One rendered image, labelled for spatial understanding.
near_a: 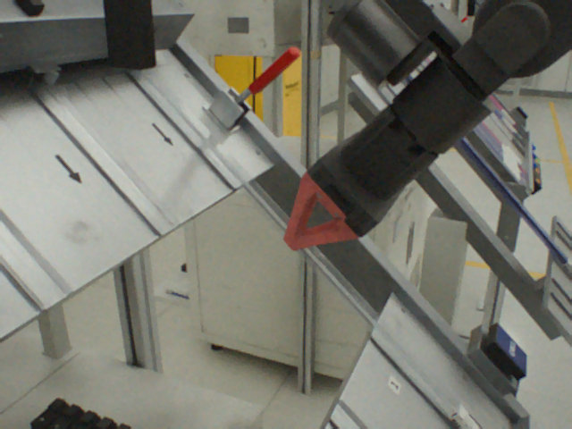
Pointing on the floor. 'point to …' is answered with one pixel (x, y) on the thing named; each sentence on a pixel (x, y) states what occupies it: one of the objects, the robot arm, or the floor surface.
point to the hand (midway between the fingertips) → (298, 236)
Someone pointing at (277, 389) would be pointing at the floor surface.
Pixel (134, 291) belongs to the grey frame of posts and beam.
